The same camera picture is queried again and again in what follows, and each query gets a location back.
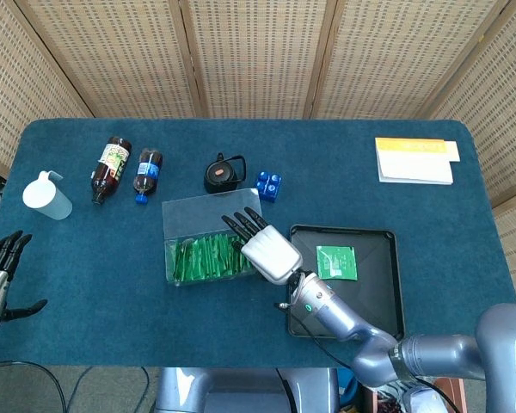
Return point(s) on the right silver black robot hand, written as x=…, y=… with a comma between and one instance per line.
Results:
x=268, y=254

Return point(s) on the clear plastic box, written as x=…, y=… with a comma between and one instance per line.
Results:
x=206, y=211

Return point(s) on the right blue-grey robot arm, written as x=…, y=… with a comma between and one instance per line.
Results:
x=327, y=301

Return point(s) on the black plastic tray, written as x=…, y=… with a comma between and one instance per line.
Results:
x=378, y=279

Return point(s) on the large brown tea bottle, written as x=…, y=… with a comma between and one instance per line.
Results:
x=112, y=165

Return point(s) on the blue toy building brick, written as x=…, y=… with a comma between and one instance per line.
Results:
x=268, y=187

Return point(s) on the white plastic measuring cup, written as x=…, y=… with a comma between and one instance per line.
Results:
x=47, y=200

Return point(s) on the blue table cloth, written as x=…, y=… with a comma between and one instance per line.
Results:
x=112, y=301

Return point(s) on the blue-grey robot torso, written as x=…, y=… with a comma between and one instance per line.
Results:
x=241, y=387

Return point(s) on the small blue-capped drink bottle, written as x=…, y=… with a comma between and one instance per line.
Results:
x=147, y=172

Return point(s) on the white and yellow booklet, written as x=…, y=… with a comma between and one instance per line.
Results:
x=413, y=168

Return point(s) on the wicker folding screen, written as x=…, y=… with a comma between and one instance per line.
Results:
x=258, y=56

